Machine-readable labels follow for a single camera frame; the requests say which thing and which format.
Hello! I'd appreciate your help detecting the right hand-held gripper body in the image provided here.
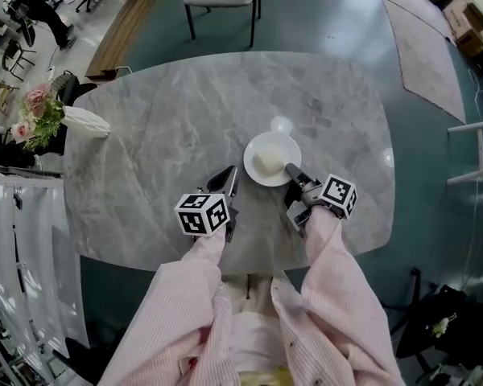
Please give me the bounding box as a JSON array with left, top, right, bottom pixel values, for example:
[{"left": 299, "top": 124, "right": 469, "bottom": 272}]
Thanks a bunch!
[{"left": 283, "top": 173, "right": 358, "bottom": 232}]

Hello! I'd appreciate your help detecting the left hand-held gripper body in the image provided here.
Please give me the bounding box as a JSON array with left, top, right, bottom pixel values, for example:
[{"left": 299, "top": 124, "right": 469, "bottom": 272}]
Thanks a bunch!
[{"left": 173, "top": 182, "right": 240, "bottom": 244}]

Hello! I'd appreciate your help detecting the white plate of food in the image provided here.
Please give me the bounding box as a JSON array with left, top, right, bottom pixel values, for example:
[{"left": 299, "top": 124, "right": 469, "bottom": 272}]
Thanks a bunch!
[{"left": 242, "top": 131, "right": 302, "bottom": 188}]

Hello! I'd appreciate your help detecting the white food piece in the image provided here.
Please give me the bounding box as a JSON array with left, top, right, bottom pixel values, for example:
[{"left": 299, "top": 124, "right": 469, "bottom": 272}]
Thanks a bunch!
[{"left": 252, "top": 144, "right": 287, "bottom": 176}]

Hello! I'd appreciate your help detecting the person's right forearm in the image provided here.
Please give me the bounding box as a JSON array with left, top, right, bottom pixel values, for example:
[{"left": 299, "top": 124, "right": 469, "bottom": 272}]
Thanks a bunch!
[{"left": 299, "top": 205, "right": 406, "bottom": 386}]

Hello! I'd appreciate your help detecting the person's left forearm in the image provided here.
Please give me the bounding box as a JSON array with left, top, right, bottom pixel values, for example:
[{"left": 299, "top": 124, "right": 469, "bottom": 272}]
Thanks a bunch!
[{"left": 97, "top": 225, "right": 228, "bottom": 386}]

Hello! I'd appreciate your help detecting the grey marble table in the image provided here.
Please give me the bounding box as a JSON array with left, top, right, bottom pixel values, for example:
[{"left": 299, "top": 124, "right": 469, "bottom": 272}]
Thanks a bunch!
[{"left": 62, "top": 50, "right": 396, "bottom": 275}]

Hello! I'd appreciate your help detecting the person's pink striped shirt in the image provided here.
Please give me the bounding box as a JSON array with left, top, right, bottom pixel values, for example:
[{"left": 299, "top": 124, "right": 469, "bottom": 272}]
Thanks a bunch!
[{"left": 200, "top": 272, "right": 327, "bottom": 386}]

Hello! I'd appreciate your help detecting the white vase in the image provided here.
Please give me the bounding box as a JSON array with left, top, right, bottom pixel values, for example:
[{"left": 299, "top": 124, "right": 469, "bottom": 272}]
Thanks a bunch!
[{"left": 60, "top": 105, "right": 112, "bottom": 139}]

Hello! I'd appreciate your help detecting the white wooden rack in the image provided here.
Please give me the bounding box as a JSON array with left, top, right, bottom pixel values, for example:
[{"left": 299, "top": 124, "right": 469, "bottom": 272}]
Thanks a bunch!
[{"left": 445, "top": 119, "right": 483, "bottom": 187}]

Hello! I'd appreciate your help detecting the beige rug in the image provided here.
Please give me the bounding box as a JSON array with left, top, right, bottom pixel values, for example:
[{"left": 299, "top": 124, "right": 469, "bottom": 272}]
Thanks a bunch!
[{"left": 364, "top": 0, "right": 468, "bottom": 125}]

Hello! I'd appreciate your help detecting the black mesh chair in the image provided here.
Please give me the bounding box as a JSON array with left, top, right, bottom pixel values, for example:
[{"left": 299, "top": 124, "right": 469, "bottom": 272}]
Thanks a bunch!
[{"left": 49, "top": 69, "right": 98, "bottom": 107}]

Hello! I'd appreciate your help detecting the black round side table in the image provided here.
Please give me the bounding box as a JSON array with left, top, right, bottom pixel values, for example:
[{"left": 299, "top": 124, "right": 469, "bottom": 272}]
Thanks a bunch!
[{"left": 389, "top": 267, "right": 483, "bottom": 386}]

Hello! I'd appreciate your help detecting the white sheer curtain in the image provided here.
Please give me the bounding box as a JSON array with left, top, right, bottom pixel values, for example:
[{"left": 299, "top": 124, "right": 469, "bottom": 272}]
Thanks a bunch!
[{"left": 0, "top": 170, "right": 90, "bottom": 386}]

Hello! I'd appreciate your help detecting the pink flower bouquet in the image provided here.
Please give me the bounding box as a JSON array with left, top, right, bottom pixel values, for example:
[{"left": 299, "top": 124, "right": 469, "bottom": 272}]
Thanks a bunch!
[{"left": 9, "top": 83, "right": 67, "bottom": 152}]

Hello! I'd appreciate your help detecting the cardboard box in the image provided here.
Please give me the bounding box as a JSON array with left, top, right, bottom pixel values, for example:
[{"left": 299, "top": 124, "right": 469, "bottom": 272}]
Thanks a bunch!
[{"left": 442, "top": 0, "right": 483, "bottom": 58}]

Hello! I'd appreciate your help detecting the black wooden chair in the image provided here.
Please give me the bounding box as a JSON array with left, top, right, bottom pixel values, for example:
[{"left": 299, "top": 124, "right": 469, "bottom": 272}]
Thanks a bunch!
[{"left": 0, "top": 38, "right": 37, "bottom": 83}]

